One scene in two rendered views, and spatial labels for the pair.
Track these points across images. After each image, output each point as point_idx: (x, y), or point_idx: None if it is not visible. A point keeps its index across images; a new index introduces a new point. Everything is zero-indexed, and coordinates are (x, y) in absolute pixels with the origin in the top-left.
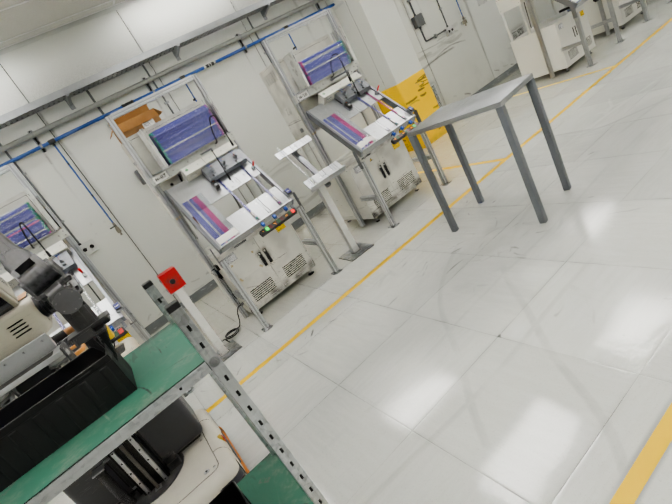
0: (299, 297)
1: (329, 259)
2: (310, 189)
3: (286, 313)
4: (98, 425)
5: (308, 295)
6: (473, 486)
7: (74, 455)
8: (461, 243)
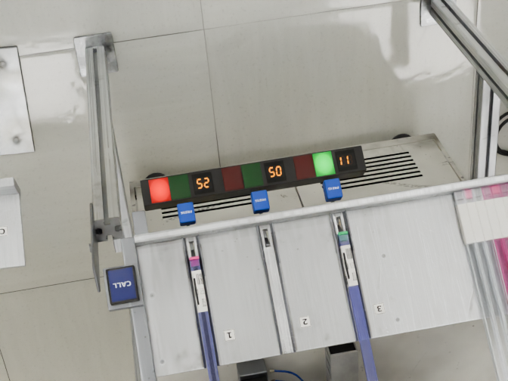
0: (271, 61)
1: (100, 73)
2: (20, 201)
3: (354, 10)
4: None
5: (247, 26)
6: None
7: None
8: None
